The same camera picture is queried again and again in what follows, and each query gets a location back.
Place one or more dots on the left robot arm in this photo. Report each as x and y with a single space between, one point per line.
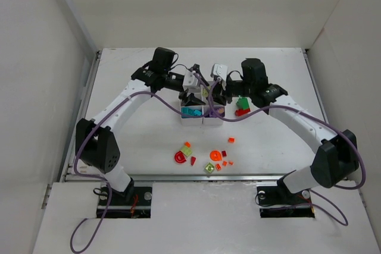
96 143

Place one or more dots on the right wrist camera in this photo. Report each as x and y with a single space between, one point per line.
219 72

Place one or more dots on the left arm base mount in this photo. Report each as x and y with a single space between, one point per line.
134 205

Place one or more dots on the metal table rail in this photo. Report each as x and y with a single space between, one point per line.
214 177

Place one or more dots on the left clear divided container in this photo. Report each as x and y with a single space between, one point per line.
193 100

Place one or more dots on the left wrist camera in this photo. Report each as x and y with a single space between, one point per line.
190 82

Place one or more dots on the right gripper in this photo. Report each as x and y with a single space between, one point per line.
221 94

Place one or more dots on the teal curved lego brick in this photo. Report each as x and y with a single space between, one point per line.
187 112

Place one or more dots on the light green square lego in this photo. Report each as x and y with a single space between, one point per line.
209 168

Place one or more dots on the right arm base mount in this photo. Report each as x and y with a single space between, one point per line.
275 201

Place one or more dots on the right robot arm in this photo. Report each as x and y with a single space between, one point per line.
336 153

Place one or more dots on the right clear divided container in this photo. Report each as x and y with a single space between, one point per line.
210 118

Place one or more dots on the light green curved lego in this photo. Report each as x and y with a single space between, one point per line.
187 151

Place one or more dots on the orange round lego piece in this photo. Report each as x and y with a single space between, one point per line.
215 155

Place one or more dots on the red slope lego piece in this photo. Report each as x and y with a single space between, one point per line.
192 160

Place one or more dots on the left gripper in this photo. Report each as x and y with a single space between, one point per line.
184 95

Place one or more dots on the purple lego brick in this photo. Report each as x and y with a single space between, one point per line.
214 113

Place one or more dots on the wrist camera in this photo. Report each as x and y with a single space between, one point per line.
219 72
190 82

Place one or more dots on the green and red duplo stack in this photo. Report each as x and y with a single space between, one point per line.
242 107

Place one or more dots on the red horseshoe lego piece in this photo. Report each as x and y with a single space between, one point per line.
179 157

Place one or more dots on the clear divided container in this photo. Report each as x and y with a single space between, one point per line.
193 100
210 118

